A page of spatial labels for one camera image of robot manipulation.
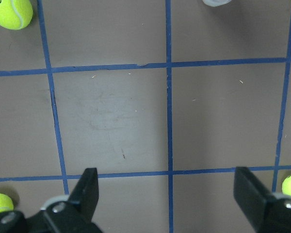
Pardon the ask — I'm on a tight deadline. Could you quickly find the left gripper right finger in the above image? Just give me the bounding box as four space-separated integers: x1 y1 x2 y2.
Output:
233 166 291 233

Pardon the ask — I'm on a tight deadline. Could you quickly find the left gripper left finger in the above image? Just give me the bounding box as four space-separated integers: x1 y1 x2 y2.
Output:
42 167 105 233

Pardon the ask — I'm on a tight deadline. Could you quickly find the white tennis ball can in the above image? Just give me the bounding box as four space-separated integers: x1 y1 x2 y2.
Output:
202 0 231 7

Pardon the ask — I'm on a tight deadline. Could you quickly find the tennis ball bottom left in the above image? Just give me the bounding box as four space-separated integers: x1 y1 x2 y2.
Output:
0 0 33 30

